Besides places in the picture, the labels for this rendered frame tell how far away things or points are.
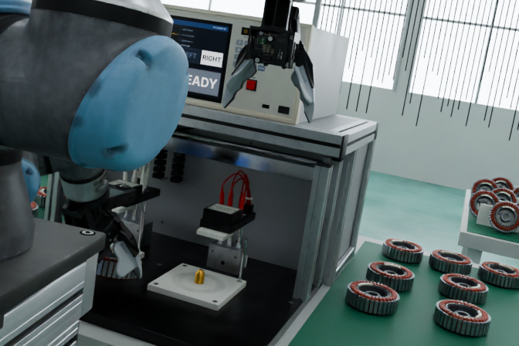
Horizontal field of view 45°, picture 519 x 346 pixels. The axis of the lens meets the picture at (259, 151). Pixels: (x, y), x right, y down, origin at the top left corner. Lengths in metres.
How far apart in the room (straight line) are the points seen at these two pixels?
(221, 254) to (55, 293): 0.69
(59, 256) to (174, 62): 0.23
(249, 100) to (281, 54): 0.38
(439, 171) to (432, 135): 0.42
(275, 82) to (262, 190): 0.29
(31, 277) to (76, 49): 0.21
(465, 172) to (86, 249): 7.03
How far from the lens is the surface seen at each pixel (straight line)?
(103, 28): 0.50
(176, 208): 1.56
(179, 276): 1.31
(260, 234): 1.49
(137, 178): 1.50
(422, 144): 7.58
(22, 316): 0.70
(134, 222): 1.48
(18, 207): 0.63
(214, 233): 1.28
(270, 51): 0.98
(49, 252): 0.65
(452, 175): 7.60
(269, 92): 1.31
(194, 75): 1.37
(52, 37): 0.51
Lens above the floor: 1.26
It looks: 9 degrees down
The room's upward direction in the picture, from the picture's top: 9 degrees clockwise
